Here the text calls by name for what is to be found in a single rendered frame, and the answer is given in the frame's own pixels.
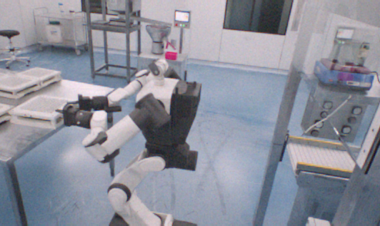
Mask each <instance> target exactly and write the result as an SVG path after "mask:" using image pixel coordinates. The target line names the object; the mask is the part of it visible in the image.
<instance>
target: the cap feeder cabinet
mask: <svg viewBox="0 0 380 226"><path fill-rule="evenodd" d="M151 50H152V48H148V49H147V50H145V52H143V53H142V54H139V55H138V56H137V57H138V72H140V71H143V70H148V69H150V68H149V67H148V66H147V65H149V64H150V63H152V62H153V61H154V60H155V59H157V58H159V59H163V60H165V61H166V62H167V64H168V65H169V66H172V67H173V70H174V71H175V72H176V73H177V74H178V75H179V76H180V78H181V79H182V80H183V81H184V72H185V71H186V70H187V61H188V53H185V52H182V53H181V54H180V53H179V51H171V52H177V53H178V58H177V60H170V59H165V53H166V52H167V51H169V50H164V52H165V53H163V54H157V55H156V54H155V53H153V52H152V51H151Z"/></svg>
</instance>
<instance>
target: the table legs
mask: <svg viewBox="0 0 380 226"><path fill-rule="evenodd" d="M107 116H110V117H113V112H110V113H107ZM107 127H108V130H109V129H110V128H111V127H113V122H112V123H111V124H110V123H107ZM1 167H2V170H3V173H4V178H5V180H6V186H7V189H8V191H9V196H10V202H11V207H12V210H13V213H14V218H15V221H16V226H28V222H27V219H26V214H25V211H24V202H23V199H22V196H21V190H20V187H19V181H18V178H17V176H16V167H15V164H14V162H13V163H12V164H10V165H9V166H8V167H6V166H3V165H2V166H1ZM114 168H115V158H113V159H112V160H110V161H109V169H110V176H111V177H114V175H115V174H114Z"/></svg>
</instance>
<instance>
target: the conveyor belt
mask: <svg viewBox="0 0 380 226"><path fill-rule="evenodd" d="M286 149H287V151H288V154H289V159H290V161H291V166H292V169H293V171H294V174H295V175H296V170H298V169H296V163H297V161H299V162H306V163H311V164H319V165H323V166H327V167H336V168H340V169H345V170H353V168H354V165H355V164H354V162H353V160H352V159H351V156H350V155H349V154H348V152H345V151H340V150H335V149H327V148H323V147H315V146H309V145H305V144H297V143H292V142H290V143H288V144H287V145H286ZM296 176H298V175H296Z"/></svg>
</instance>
